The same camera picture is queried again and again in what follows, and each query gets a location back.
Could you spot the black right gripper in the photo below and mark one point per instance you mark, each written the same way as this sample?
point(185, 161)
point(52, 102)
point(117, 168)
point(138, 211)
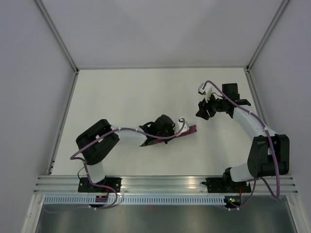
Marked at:
point(202, 113)

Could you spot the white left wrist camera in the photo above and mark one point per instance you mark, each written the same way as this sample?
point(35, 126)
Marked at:
point(181, 126)

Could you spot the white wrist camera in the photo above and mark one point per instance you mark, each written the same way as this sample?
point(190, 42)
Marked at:
point(205, 89)
point(181, 126)

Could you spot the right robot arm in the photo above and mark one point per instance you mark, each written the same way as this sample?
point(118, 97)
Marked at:
point(269, 152)

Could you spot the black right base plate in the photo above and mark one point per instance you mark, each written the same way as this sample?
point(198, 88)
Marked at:
point(218, 185)

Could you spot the aluminium front rail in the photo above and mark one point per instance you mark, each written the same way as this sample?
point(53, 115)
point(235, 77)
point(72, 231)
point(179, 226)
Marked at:
point(166, 185)

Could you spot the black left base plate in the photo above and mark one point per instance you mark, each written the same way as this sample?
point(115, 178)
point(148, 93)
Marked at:
point(108, 185)

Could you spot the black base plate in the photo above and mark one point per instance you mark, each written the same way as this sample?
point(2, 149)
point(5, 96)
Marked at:
point(218, 185)
point(108, 185)

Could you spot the white slotted cable duct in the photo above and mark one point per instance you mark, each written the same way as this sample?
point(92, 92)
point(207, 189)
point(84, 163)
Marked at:
point(136, 199)

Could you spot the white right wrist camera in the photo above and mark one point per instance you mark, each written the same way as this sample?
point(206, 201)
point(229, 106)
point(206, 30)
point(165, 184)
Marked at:
point(205, 89)

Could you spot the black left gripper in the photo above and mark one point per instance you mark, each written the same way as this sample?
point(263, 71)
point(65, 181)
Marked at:
point(171, 127)

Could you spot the aluminium left frame post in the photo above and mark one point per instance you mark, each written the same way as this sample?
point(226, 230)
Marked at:
point(55, 33)

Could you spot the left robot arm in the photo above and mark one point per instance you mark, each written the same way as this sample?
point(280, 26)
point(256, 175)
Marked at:
point(99, 140)

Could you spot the purple cloth napkin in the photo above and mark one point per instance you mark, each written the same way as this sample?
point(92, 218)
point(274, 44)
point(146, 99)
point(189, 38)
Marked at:
point(190, 129)

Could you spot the aluminium right frame post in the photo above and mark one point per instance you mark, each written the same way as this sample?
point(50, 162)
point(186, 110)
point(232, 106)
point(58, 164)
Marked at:
point(268, 32)

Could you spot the aluminium frame post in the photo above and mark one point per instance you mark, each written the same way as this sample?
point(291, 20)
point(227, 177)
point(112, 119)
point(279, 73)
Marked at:
point(268, 32)
point(55, 33)

